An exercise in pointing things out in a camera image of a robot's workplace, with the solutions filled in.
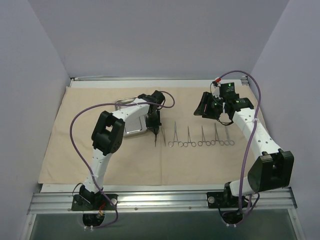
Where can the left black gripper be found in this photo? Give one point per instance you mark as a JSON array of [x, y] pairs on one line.
[[153, 125]]

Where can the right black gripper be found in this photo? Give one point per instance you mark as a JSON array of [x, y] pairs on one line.
[[208, 107]]

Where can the steel forceps with ring handles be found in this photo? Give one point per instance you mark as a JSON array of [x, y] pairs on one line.
[[216, 139]]

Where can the beige cloth kit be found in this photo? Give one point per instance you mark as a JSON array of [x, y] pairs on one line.
[[138, 161]]

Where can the steel instrument tray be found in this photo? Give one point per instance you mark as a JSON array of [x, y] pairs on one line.
[[135, 127]]

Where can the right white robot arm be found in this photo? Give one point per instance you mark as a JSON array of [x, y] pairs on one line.
[[237, 190]]

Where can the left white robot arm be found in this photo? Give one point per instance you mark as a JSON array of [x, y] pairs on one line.
[[108, 135]]

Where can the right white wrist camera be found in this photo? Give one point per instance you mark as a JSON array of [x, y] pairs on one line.
[[216, 81]]

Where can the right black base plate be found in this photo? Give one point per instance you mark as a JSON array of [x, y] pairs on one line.
[[220, 200]]

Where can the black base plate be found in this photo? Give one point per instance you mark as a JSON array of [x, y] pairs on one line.
[[220, 200], [99, 202]]

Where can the back aluminium rail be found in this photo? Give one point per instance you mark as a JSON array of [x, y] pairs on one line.
[[137, 78]]

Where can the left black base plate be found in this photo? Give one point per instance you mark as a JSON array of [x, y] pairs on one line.
[[99, 202]]

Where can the front aluminium rail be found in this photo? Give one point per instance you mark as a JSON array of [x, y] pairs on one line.
[[57, 198]]

